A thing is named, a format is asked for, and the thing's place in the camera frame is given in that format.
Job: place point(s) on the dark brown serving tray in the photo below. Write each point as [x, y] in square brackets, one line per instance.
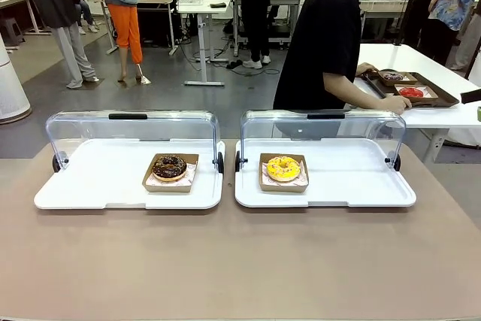
[447, 100]

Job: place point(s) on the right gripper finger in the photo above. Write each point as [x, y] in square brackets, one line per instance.
[479, 113]
[470, 96]

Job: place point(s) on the person in orange trousers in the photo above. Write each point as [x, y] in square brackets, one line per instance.
[124, 24]

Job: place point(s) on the grey background workbench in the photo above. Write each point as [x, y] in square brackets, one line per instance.
[379, 1]

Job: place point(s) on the grey plastic stool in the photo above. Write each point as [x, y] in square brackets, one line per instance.
[11, 26]

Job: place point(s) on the yellow glazed donut in box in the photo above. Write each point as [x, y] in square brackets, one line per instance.
[282, 188]

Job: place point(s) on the white standing desk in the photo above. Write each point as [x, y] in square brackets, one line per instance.
[199, 7]

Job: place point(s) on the red glazed donut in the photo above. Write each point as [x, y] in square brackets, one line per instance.
[431, 94]
[411, 92]

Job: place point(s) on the chocolate sprinkle donut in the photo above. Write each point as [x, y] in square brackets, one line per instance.
[159, 170]

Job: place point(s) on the printed white paper liner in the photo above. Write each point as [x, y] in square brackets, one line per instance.
[264, 180]
[191, 170]

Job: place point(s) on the large white table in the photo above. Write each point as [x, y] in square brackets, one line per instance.
[432, 118]

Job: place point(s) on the black lid hinge knob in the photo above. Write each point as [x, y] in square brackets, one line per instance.
[220, 163]
[396, 162]
[238, 161]
[57, 163]

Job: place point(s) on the colourful sprinkle donut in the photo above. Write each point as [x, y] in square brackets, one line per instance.
[392, 76]

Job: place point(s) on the person's right hand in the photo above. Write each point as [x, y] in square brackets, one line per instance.
[399, 103]

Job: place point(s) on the seated person in jeans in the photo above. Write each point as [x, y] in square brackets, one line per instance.
[85, 11]

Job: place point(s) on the clear plastic tray lid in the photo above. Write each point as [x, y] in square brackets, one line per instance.
[319, 129]
[131, 127]

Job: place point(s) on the person in dark clothes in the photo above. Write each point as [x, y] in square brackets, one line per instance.
[417, 16]

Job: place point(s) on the person in black shirt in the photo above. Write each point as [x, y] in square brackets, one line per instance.
[319, 35]

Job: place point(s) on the chocolate donut in box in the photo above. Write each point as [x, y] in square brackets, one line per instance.
[169, 188]

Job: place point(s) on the person's right forearm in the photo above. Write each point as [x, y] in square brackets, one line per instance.
[357, 93]

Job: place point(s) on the person's left hand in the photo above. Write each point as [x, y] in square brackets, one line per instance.
[366, 68]

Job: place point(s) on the white display tray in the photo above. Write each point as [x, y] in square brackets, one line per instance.
[357, 170]
[75, 170]

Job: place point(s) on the white air purifier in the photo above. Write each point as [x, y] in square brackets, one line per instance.
[11, 91]

